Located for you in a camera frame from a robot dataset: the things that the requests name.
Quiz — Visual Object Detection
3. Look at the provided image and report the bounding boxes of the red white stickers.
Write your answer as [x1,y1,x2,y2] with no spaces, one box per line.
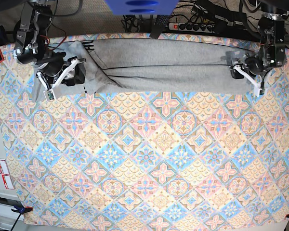
[0,159,14,190]

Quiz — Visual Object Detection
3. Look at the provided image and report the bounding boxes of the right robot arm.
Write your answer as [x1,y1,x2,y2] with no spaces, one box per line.
[13,0,85,90]

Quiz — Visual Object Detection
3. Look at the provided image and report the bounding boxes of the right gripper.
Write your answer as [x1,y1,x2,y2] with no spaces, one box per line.
[37,57,82,74]

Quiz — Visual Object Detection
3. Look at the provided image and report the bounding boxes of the black power strip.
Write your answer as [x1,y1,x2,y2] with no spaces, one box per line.
[168,22,215,33]

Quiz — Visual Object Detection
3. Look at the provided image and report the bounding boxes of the patterned tablecloth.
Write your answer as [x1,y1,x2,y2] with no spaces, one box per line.
[0,45,289,231]

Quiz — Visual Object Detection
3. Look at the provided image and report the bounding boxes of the grey T-shirt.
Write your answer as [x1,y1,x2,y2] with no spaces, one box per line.
[55,38,252,97]

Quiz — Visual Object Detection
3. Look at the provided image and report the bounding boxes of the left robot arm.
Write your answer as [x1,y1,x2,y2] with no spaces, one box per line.
[230,0,289,79]

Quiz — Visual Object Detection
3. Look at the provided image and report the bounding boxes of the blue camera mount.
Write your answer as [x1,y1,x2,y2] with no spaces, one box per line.
[105,0,179,15]

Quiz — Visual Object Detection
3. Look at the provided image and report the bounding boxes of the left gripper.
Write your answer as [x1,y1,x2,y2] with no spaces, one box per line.
[231,57,271,79]

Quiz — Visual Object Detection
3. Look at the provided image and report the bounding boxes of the blue orange clamp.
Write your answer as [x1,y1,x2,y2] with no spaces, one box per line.
[11,205,33,231]

